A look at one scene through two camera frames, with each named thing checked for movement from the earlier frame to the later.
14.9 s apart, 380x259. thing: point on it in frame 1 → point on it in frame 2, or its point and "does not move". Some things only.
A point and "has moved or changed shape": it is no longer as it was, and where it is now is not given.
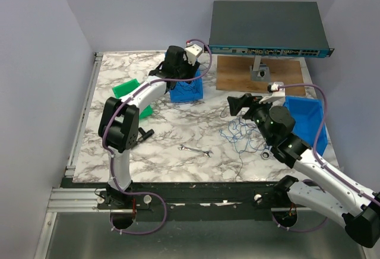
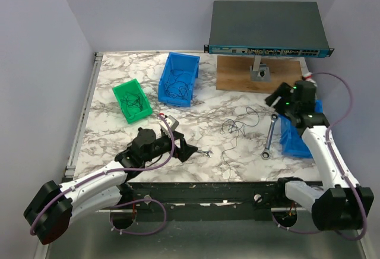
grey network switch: [267, 29] does not move
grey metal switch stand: [259, 71] does not move
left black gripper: [191, 69] → [185, 151]
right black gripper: [246, 100] → [284, 91]
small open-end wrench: [206, 152] does not move
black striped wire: [240, 157] → [237, 138]
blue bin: [187, 90] has moved or changed shape
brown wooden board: [234, 75] does not move
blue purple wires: [244, 135] has moved or changed shape
